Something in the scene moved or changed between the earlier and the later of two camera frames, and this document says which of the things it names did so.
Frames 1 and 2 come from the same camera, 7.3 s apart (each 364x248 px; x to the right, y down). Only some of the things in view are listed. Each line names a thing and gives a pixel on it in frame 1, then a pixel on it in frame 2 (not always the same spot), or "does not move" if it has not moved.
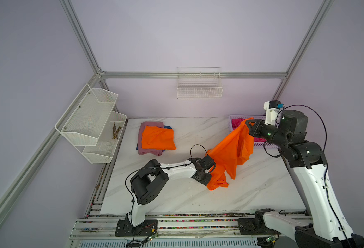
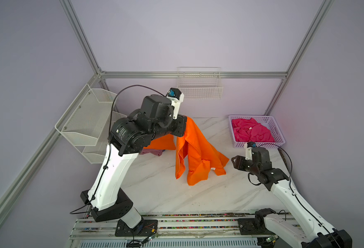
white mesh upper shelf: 83,121 does not move
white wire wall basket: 199,82 does not move
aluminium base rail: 175,230 does not move
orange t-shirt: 233,150 to 194,155
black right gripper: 255,131 to 239,162
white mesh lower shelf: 103,151 does not move
